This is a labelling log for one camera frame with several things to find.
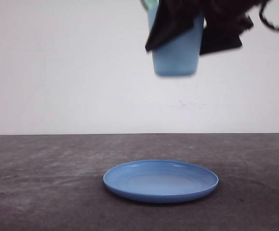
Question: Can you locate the black cable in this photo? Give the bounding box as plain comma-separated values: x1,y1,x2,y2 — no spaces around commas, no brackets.
258,1,279,34

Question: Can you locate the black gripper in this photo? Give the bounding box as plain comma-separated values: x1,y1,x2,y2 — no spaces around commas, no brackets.
145,0,268,55

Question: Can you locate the mint green plastic spoon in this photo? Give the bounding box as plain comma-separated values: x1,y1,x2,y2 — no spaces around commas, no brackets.
140,0,159,11

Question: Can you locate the light blue plastic cup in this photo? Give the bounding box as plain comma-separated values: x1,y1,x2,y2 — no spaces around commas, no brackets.
152,14,204,77

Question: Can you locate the blue plastic plate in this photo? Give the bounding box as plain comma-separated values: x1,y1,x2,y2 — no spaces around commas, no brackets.
103,160,219,204

